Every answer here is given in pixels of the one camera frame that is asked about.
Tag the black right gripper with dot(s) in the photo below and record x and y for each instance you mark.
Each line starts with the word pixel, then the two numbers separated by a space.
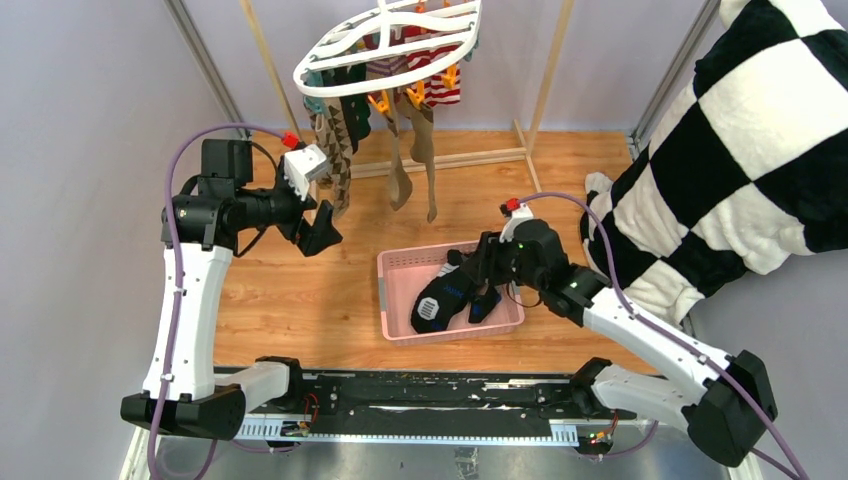
pixel 490 250

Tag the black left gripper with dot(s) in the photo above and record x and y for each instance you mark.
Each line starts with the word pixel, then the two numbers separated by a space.
pixel 309 238

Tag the black grey sock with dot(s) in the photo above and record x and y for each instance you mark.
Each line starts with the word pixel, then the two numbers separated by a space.
pixel 467 284

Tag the black blue sock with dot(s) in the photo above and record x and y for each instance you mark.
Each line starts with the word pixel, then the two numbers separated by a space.
pixel 433 309

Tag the white round sock hanger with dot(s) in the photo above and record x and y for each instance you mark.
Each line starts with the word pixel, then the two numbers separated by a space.
pixel 377 35

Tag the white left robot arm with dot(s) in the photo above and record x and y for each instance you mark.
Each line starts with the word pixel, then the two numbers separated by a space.
pixel 211 209

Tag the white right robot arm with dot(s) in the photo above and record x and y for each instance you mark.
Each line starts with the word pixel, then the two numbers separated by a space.
pixel 721 401

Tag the wooden clothes rack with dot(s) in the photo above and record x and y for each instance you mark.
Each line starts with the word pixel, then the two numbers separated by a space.
pixel 516 57

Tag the argyle brown sock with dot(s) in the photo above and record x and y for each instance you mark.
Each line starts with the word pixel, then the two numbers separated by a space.
pixel 336 132

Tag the dark green sock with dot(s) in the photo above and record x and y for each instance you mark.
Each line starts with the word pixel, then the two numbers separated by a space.
pixel 355 108

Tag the red white striped sock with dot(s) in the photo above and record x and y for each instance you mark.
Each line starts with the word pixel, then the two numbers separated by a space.
pixel 443 87

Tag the black white checkered blanket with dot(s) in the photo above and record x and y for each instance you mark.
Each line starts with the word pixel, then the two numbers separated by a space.
pixel 747 167

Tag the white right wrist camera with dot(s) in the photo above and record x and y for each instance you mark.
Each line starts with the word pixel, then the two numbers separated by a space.
pixel 515 212

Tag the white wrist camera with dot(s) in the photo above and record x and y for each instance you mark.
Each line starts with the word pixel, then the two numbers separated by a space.
pixel 302 167
pixel 515 212

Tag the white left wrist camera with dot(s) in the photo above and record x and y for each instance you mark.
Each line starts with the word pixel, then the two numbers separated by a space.
pixel 302 167

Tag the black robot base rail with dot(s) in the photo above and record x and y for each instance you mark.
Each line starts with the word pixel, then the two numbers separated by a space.
pixel 427 407

